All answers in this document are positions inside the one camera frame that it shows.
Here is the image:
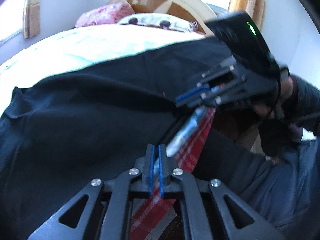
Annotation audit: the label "black pants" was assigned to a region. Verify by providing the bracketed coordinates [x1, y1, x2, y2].
[0, 36, 276, 240]

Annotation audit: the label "person right hand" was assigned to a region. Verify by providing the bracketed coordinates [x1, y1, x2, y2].
[253, 75, 294, 119]

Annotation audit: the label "red plaid mattress cover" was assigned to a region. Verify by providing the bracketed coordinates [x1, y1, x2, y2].
[129, 107, 215, 239]

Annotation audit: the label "grey patterned pillow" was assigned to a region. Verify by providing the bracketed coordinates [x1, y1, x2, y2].
[118, 12, 198, 32]

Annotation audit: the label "cream wooden headboard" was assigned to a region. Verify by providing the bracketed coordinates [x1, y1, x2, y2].
[108, 0, 217, 35]

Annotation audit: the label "pink folded quilt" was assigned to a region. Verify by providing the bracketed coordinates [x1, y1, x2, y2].
[75, 1, 135, 28]

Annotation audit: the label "blue pink polka bedsheet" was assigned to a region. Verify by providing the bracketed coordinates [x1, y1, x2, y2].
[1, 24, 205, 111]

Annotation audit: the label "right beige window curtain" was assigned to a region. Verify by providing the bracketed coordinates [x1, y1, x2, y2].
[22, 0, 40, 40]

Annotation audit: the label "aluminium frame window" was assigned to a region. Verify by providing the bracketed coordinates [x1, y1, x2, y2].
[0, 0, 25, 45]

